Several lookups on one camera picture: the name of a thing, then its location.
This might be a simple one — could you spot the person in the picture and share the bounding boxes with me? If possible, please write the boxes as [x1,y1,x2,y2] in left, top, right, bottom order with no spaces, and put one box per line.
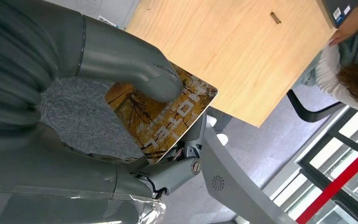
[301,0,358,119]

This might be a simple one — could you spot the grey laptop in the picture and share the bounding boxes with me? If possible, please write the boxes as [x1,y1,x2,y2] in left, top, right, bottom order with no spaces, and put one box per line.
[322,0,358,29]

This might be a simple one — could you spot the black office chair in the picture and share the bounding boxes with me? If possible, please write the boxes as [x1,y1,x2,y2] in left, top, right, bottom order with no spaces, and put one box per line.
[286,90,347,124]

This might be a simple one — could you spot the black framed glass panels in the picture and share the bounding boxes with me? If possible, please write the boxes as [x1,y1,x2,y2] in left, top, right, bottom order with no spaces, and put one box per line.
[270,106,358,224]

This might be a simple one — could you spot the round white stanchion base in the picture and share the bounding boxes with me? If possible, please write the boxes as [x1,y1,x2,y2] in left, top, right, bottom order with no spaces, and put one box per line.
[205,115,229,147]

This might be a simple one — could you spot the grey kiosk stand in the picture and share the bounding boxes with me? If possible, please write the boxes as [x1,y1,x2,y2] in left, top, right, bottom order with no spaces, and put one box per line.
[200,116,297,224]

